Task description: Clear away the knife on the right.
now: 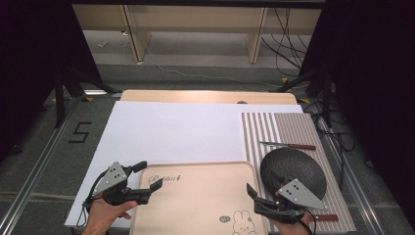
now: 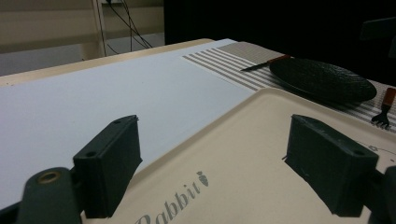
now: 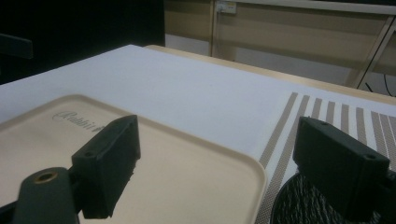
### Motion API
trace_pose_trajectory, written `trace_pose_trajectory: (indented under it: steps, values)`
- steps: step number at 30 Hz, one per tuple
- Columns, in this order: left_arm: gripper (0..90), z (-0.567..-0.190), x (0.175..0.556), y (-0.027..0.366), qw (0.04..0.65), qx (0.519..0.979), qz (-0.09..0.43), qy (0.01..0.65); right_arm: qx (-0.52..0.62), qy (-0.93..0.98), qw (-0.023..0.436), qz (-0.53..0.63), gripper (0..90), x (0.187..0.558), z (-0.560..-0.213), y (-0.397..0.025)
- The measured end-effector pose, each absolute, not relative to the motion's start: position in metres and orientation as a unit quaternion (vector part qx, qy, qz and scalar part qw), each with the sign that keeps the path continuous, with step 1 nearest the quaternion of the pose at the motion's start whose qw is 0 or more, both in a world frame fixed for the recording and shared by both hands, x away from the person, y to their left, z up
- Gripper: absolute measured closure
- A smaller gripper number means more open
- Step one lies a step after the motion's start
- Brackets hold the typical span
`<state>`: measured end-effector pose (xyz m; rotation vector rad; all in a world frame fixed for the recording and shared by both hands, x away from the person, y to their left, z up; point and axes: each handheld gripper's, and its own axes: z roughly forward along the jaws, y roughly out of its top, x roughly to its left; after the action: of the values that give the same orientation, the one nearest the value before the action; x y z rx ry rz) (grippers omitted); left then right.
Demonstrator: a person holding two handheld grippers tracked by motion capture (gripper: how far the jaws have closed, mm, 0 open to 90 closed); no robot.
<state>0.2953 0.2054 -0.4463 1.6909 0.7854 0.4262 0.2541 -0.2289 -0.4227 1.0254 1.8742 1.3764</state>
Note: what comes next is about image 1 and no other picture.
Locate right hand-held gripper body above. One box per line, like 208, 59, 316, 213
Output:
254, 178, 329, 225

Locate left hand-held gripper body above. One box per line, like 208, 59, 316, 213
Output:
94, 161, 152, 207

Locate dark round plate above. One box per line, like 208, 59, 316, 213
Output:
259, 147, 328, 201

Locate knife with wooden handle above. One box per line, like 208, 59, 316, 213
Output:
259, 141, 317, 151

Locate beige tray with rabbit print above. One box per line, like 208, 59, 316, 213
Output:
129, 161, 269, 235

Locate person's right hand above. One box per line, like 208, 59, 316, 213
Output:
269, 212, 314, 235

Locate person's left hand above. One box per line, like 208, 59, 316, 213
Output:
81, 197, 138, 233

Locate striped placemat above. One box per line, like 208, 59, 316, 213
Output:
241, 112, 357, 234

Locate black metal stand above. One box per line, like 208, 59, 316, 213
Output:
53, 67, 123, 129
269, 67, 335, 128

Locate dark curtain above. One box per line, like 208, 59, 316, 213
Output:
0, 0, 106, 162
299, 0, 415, 227

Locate beige wooden shelf unit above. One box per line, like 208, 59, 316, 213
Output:
71, 4, 323, 65

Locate left hand-held gripper cable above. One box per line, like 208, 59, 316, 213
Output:
75, 165, 114, 228

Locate hand-held gripper cable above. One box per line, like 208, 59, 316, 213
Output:
298, 209, 318, 235
75, 165, 114, 228

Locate right hand-held gripper cable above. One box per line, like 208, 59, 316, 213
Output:
298, 209, 318, 235

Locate metal floor rail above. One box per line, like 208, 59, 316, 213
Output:
312, 109, 386, 235
0, 96, 83, 235

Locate black floor cables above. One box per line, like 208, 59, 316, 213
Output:
306, 100, 357, 191

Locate white cable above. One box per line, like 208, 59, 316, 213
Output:
123, 30, 282, 89

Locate black cables bundle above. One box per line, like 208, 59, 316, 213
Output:
260, 8, 311, 78

